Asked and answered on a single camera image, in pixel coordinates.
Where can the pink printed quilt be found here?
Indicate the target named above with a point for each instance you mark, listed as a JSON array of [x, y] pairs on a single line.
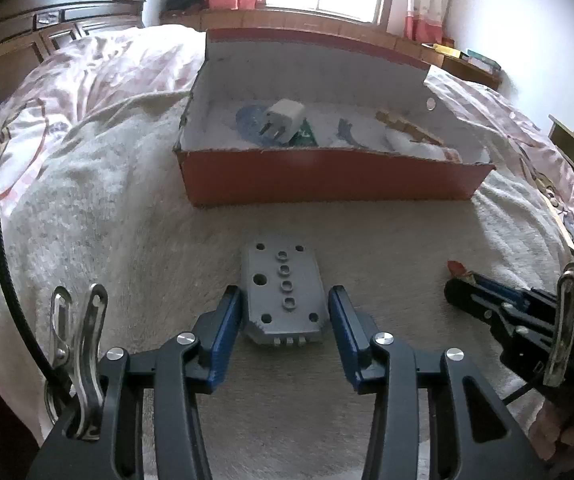
[[92, 70]]

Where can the small red plastic piece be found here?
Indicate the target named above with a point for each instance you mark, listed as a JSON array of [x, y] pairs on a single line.
[[457, 266]]

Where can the dark wooden headboard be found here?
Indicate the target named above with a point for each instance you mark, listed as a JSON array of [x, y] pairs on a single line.
[[17, 35]]

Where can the person's right hand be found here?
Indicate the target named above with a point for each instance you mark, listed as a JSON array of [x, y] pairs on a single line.
[[562, 435]]

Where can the wooden window bench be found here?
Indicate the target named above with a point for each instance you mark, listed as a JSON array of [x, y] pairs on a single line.
[[317, 22]]

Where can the yellow book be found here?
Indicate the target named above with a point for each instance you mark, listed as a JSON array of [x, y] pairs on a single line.
[[442, 49]]

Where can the red cardboard box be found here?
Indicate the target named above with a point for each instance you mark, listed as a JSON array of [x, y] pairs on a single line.
[[317, 175]]

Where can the small beige cylinder motor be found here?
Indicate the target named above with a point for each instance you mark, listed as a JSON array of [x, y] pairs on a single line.
[[284, 112]]

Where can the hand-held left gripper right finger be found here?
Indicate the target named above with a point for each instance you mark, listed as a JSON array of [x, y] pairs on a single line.
[[347, 340]]

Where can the green circuit board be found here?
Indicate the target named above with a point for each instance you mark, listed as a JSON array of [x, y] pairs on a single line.
[[307, 135]]

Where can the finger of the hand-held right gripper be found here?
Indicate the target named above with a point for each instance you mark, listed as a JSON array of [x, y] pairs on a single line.
[[467, 300], [497, 290]]

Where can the grey plastic plate with holes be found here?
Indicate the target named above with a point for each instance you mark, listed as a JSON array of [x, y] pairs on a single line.
[[307, 290]]

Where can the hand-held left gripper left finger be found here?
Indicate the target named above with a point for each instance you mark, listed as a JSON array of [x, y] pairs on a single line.
[[222, 340]]

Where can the tan wooden strip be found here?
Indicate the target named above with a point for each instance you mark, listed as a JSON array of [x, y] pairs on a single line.
[[565, 227]]

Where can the grey curved plastic part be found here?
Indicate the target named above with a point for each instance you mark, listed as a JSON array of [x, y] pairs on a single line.
[[347, 132]]

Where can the metal spring clip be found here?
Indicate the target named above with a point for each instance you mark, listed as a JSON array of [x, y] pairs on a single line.
[[87, 360], [562, 330]]

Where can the notched wooden block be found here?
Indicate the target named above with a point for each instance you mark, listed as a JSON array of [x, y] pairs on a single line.
[[402, 122]]

